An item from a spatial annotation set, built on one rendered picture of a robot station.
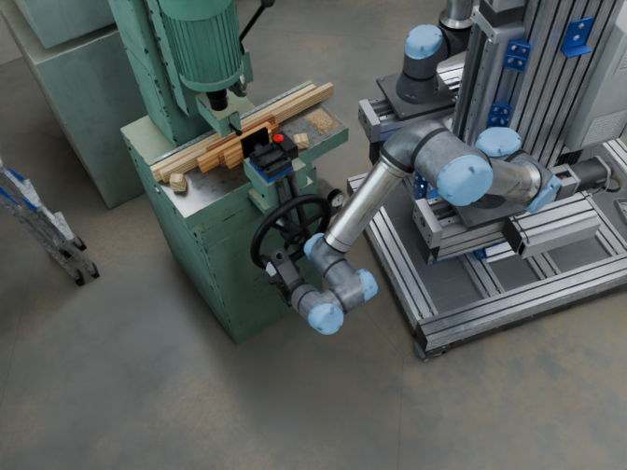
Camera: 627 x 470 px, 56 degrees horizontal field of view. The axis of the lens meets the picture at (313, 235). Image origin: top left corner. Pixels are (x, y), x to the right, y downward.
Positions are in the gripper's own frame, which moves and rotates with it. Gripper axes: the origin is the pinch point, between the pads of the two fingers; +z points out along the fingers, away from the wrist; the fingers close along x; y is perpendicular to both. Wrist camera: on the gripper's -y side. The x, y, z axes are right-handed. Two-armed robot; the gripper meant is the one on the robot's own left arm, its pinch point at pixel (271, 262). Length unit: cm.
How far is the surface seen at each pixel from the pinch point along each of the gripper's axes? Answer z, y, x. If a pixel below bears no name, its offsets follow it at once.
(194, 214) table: 16.9, -17.1, -11.2
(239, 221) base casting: 24.6, -4.4, 1.1
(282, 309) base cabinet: 58, 56, 8
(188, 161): 29.2, -27.8, -4.1
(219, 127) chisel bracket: 21.3, -35.3, 7.2
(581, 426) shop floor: -27, 113, 75
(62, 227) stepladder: 114, 0, -52
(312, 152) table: 20.5, -14.9, 30.8
